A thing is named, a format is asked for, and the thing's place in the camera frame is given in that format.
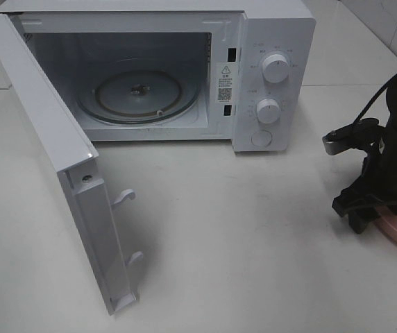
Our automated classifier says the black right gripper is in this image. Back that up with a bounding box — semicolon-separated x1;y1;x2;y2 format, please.
322;118;397;234

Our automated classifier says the round white door button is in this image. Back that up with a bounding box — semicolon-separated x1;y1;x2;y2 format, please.
251;130;272;148

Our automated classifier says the white microwave door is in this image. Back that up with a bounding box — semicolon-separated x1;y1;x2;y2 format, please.
0;14;143;315

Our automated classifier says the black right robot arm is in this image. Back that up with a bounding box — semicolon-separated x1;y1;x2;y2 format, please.
323;78;397;234

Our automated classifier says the lower white timer knob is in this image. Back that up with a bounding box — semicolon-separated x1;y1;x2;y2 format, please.
255;99;281;124

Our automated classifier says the upper white power knob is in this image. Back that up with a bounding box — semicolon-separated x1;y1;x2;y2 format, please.
260;51;291;83

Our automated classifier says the white microwave oven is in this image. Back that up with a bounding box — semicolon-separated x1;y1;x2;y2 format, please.
0;1;316;152

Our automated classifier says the white warning label sticker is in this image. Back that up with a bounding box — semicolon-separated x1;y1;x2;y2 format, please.
214;62;238;103

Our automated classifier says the black cable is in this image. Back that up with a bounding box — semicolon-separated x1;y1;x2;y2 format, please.
353;51;397;128

